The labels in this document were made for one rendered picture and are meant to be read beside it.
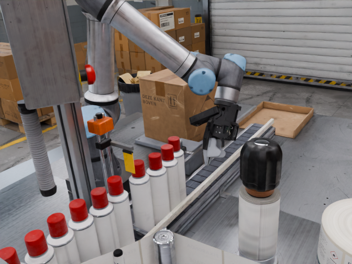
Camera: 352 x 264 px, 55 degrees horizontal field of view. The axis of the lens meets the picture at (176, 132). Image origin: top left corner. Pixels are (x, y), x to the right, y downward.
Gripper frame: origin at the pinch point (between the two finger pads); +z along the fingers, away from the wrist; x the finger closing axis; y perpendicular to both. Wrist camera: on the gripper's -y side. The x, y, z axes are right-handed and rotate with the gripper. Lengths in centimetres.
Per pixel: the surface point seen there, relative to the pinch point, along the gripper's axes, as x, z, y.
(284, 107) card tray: 74, -33, -1
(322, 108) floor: 324, -79, -31
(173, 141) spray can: -22.6, -4.1, 0.6
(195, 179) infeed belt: -0.7, 6.8, -1.9
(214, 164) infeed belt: 9.8, 0.8, -1.4
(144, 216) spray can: -29.1, 15.7, 1.7
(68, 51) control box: -62, -15, 1
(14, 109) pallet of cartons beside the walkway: 116, 5, -303
